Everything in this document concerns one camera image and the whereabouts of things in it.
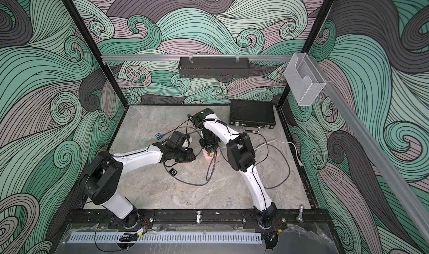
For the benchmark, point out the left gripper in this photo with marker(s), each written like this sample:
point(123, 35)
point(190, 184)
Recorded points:
point(190, 153)

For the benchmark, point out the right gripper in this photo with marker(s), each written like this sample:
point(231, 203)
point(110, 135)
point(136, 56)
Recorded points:
point(208, 147)

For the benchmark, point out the black mp3 player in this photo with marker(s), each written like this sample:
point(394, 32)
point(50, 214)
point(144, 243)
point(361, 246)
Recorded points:
point(173, 172)

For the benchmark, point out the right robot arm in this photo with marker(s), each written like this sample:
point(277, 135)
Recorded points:
point(240, 155)

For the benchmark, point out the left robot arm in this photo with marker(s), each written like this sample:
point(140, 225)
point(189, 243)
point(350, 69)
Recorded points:
point(100, 179)

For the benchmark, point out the pink power strip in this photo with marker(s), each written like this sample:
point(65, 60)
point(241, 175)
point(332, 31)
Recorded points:
point(217, 154)

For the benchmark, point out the black hard case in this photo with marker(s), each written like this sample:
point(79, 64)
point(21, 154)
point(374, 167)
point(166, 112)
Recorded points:
point(253, 114)

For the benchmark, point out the black wall shelf tray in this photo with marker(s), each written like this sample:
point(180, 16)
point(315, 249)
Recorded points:
point(214, 67)

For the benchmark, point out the aluminium rail back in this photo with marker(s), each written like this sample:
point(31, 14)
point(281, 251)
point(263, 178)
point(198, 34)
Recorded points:
point(154, 57)

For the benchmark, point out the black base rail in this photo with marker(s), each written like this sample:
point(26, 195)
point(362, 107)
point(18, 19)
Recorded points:
point(197, 216)

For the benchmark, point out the clear acrylic wall holder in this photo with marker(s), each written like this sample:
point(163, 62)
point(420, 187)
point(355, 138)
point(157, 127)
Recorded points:
point(304, 77)

